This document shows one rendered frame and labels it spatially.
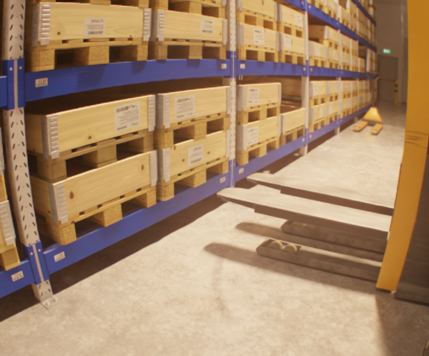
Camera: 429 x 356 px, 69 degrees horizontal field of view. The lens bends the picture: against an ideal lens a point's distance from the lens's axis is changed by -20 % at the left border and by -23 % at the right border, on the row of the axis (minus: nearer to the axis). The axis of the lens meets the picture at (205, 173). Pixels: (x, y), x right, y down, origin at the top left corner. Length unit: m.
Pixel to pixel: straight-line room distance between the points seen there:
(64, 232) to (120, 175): 0.50
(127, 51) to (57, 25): 0.61
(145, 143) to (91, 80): 0.59
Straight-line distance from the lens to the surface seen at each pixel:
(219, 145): 2.92
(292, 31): 4.32
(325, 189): 2.58
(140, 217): 2.38
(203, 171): 2.80
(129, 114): 2.17
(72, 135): 1.90
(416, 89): 1.83
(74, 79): 1.88
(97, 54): 1.96
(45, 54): 1.76
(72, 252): 2.06
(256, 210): 2.27
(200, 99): 2.65
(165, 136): 2.39
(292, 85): 5.05
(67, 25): 1.84
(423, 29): 1.85
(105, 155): 2.07
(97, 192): 2.07
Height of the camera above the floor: 1.18
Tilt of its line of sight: 17 degrees down
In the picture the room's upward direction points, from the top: straight up
